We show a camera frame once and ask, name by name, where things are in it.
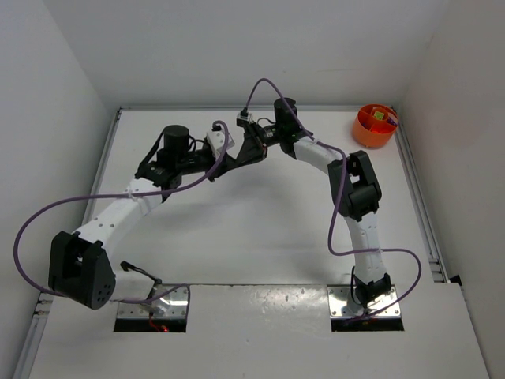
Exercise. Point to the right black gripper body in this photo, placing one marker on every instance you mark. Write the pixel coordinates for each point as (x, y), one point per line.
(256, 135)

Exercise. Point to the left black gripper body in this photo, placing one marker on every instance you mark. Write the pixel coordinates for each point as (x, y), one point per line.
(215, 164)

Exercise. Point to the purple round lego piece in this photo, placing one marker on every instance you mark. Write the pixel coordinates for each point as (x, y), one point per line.
(392, 121)

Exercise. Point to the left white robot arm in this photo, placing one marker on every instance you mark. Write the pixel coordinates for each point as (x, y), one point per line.
(80, 262)

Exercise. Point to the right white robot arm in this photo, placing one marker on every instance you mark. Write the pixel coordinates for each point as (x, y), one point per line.
(355, 190)

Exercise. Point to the orange round divided container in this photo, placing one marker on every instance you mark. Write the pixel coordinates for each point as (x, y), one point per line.
(370, 132)

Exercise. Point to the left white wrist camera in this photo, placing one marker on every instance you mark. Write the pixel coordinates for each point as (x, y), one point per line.
(216, 141)

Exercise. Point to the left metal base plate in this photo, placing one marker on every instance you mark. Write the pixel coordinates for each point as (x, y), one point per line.
(172, 306)

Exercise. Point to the metal base plate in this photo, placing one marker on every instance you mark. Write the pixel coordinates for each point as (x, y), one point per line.
(172, 306)
(342, 306)

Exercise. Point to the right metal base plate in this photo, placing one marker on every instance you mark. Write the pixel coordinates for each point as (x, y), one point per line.
(342, 306)

